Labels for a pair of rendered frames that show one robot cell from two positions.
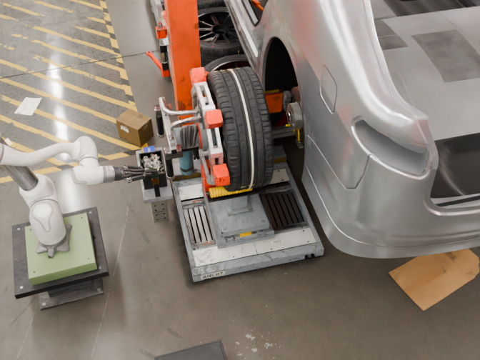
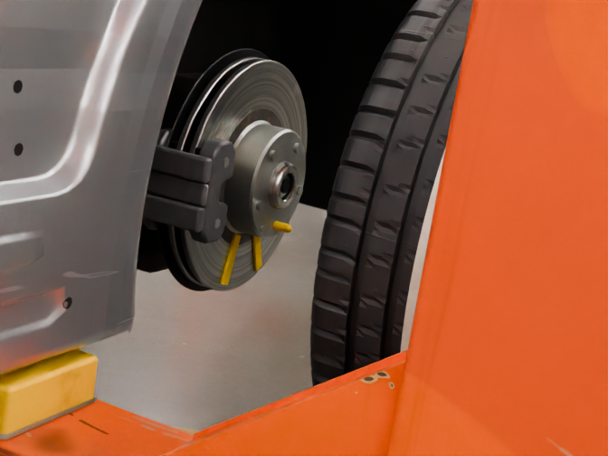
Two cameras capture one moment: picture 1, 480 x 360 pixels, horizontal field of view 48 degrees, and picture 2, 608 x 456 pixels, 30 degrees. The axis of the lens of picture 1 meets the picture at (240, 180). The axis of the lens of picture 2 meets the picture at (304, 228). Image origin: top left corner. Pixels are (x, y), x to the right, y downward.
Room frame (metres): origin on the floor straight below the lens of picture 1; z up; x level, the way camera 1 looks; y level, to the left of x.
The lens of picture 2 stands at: (3.50, 0.69, 1.13)
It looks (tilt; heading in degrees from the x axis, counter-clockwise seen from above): 13 degrees down; 219
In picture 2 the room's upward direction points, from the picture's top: 9 degrees clockwise
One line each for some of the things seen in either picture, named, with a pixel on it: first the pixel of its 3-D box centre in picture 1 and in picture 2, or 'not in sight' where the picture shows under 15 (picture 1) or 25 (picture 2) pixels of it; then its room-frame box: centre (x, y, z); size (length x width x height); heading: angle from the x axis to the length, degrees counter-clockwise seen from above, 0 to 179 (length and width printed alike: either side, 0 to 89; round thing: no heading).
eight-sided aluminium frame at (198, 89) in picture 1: (206, 134); not in sight; (2.21, 0.18, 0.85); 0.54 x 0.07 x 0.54; 14
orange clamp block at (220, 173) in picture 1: (220, 175); not in sight; (1.91, 0.10, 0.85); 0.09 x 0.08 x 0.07; 14
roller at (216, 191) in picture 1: (231, 189); not in sight; (2.12, 0.05, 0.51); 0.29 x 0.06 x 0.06; 104
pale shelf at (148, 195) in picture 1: (153, 173); not in sight; (2.32, 0.53, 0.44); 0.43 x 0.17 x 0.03; 14
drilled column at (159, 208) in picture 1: (156, 194); not in sight; (2.35, 0.54, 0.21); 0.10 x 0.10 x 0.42; 14
